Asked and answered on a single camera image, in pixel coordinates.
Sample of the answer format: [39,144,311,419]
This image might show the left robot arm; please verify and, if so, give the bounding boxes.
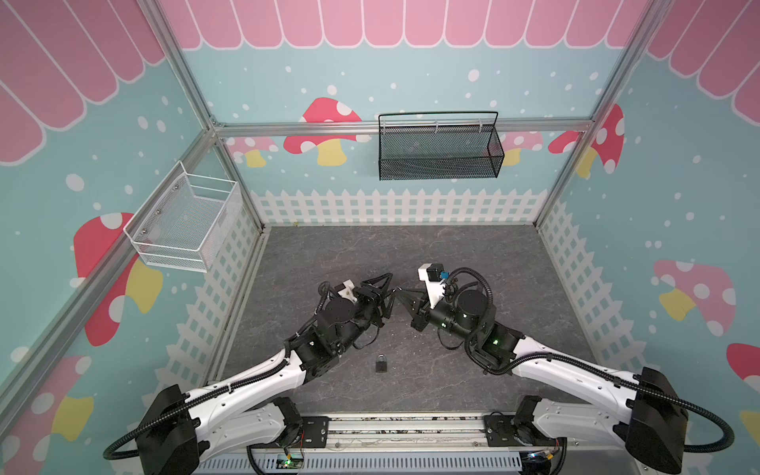
[103,273,393,474]

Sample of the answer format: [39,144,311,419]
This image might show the white wire mesh basket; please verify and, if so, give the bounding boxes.
[124,162,243,273]

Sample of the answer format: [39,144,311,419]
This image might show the white vented cable duct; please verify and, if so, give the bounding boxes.
[196,451,524,474]

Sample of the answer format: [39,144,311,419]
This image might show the black wire mesh basket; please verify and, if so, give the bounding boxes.
[377,111,506,181]

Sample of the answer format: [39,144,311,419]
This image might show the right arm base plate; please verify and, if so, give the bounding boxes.
[483,413,557,447]

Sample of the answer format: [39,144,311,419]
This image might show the black padlock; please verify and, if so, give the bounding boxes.
[375,354,388,374]

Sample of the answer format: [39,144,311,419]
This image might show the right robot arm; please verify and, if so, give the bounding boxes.
[393,263,735,474]

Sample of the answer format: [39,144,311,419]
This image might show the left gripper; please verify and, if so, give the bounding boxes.
[334,273,397,353]

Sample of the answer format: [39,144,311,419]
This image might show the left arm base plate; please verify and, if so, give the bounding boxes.
[244,414,331,450]

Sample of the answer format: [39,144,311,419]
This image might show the aluminium front rail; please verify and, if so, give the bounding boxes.
[159,408,642,455]

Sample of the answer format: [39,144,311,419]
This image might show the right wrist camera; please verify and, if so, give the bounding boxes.
[418,263,448,310]

